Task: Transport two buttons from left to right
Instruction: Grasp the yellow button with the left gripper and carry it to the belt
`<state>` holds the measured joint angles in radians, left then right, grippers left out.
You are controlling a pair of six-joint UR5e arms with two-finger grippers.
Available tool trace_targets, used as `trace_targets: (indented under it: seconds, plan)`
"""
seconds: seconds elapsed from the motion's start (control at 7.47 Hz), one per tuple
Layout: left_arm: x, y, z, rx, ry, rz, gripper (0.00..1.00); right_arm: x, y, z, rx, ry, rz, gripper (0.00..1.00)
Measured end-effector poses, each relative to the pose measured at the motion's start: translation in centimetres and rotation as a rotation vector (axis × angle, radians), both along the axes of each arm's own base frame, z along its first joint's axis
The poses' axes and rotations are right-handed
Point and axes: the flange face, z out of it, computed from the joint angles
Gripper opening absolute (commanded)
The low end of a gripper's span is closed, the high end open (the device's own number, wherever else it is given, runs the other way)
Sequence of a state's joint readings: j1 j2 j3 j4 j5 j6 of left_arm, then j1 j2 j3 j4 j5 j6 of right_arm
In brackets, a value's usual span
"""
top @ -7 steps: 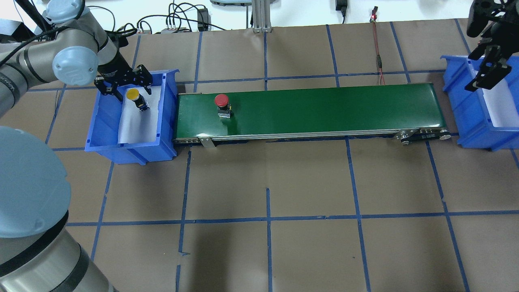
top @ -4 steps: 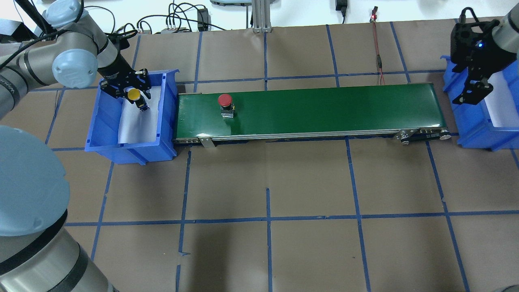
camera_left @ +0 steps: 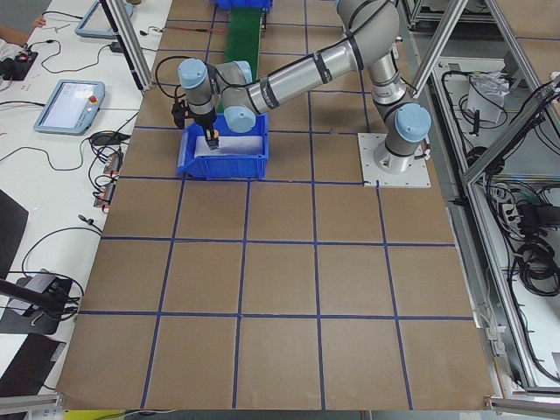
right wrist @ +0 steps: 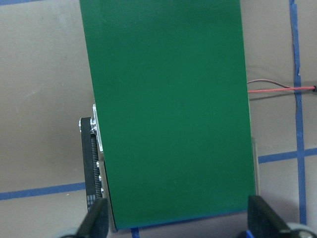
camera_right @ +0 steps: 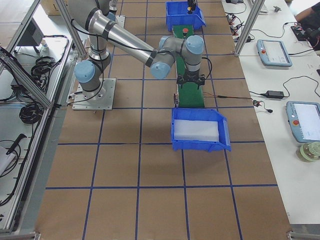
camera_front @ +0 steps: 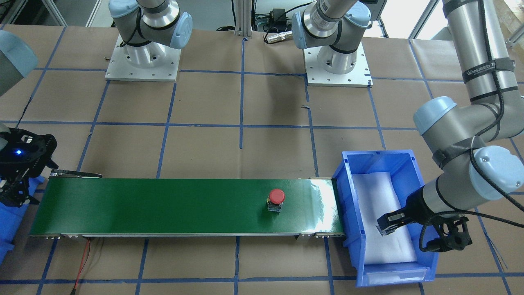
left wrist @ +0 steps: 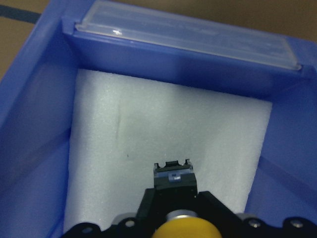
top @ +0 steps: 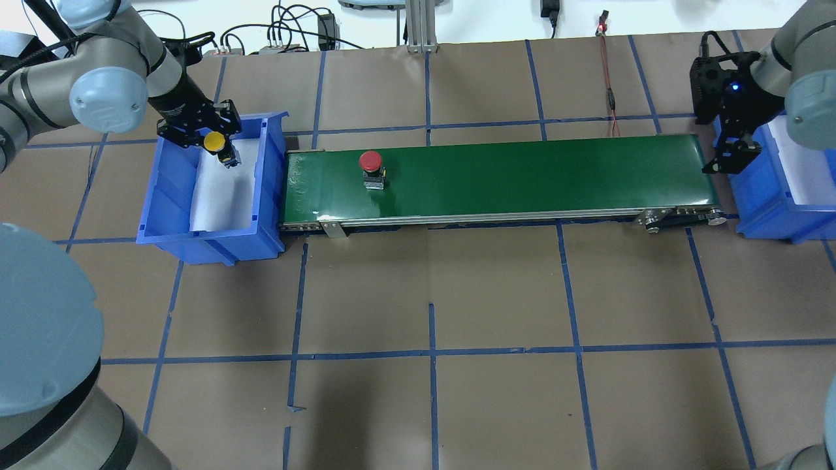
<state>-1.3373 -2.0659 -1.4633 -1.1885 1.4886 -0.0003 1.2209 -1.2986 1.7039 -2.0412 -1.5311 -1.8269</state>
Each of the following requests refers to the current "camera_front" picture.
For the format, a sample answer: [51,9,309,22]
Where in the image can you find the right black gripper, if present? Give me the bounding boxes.
[0,128,59,207]

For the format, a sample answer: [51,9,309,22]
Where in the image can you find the red black power wire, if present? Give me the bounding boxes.
[72,238,105,295]

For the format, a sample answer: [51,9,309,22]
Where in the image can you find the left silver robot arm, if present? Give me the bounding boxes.
[377,0,523,235]

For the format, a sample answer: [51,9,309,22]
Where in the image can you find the aluminium frame post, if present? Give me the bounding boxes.
[232,0,255,39]

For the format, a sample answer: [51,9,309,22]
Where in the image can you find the red push button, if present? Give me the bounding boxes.
[267,188,286,213]

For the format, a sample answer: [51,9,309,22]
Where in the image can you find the green conveyor belt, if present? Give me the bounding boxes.
[30,178,344,237]

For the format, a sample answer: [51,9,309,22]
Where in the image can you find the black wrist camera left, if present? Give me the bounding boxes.
[419,215,473,252]

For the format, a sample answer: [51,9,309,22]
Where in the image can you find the white foam pad bin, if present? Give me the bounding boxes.
[352,172,418,266]

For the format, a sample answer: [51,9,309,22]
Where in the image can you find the black power adapter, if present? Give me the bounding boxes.
[269,8,287,26]

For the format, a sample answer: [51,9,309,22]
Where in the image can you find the blue bin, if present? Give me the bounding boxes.
[0,176,45,265]
[333,150,438,287]

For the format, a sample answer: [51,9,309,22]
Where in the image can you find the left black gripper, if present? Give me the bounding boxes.
[377,193,434,236]

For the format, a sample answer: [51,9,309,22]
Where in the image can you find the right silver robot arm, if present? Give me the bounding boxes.
[0,0,193,207]

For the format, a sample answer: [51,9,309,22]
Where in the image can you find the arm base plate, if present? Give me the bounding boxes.
[303,43,374,87]
[105,36,182,82]

